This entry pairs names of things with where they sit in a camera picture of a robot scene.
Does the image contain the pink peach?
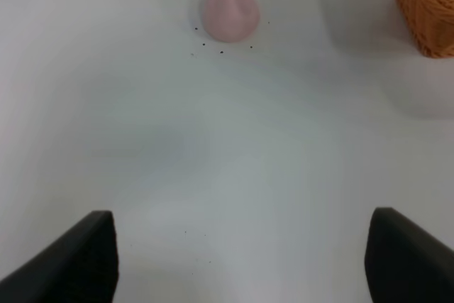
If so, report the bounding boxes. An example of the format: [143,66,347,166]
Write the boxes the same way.
[201,0,260,43]

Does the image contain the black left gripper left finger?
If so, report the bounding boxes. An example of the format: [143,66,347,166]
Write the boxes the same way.
[1,211,119,302]

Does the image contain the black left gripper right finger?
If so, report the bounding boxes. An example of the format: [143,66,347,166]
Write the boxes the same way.
[364,207,453,303]

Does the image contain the orange wicker basket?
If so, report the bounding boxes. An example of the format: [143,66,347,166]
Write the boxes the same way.
[397,0,453,58]

